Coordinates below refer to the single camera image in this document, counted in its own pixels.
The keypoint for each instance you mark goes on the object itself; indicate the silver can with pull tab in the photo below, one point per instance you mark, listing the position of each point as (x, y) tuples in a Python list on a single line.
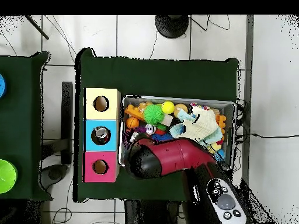
[(101, 135)]

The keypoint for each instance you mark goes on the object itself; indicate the small orange plastic toy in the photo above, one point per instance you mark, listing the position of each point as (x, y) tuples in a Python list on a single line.
[(222, 122)]

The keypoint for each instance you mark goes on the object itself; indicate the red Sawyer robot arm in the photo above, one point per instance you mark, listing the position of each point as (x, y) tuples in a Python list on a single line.
[(173, 156)]

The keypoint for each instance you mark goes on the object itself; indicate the wooden box with three holes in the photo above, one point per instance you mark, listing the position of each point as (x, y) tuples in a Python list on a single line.
[(91, 95)]

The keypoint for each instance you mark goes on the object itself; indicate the shallow clear mesh bin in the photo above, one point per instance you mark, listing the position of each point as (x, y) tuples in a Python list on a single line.
[(230, 106)]

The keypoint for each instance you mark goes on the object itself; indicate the small white black ball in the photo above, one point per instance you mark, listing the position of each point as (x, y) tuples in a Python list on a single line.
[(150, 129)]

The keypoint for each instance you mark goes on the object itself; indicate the green spiky rubber ball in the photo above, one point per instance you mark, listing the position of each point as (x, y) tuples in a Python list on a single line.
[(153, 113)]

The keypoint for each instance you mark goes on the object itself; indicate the small wooden block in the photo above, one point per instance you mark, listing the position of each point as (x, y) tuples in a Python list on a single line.
[(167, 120)]

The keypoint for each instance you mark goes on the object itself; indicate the orange toy building block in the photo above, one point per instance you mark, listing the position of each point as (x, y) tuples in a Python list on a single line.
[(134, 112)]

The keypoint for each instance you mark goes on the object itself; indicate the tan orange ball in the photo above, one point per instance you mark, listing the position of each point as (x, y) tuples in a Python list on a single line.
[(181, 108)]

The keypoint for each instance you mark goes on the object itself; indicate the dark green table cloth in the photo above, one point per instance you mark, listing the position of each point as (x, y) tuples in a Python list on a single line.
[(163, 79)]

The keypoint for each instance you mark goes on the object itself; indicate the mint green cloth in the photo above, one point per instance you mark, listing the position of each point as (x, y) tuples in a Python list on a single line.
[(218, 138)]

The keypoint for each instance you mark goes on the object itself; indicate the small blue yellow ball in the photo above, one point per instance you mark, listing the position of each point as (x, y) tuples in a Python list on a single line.
[(217, 150)]

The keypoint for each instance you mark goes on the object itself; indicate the black panel stand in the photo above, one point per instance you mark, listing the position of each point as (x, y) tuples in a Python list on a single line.
[(67, 121)]

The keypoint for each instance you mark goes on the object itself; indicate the black round stand base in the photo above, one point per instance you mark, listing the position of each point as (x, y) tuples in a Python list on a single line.
[(172, 25)]

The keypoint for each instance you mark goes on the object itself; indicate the grey round stand foot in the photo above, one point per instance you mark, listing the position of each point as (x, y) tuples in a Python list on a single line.
[(55, 175)]

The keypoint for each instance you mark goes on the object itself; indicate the green cloth side table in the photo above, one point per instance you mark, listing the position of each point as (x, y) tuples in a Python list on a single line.
[(23, 116)]

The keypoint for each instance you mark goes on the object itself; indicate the black pole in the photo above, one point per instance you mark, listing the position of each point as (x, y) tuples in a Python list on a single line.
[(37, 28)]

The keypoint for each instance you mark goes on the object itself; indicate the green round bowl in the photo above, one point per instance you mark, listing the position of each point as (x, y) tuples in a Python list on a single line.
[(6, 176)]

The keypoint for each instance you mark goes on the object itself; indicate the blue round object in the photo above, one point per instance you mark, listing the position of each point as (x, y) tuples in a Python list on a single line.
[(2, 86)]

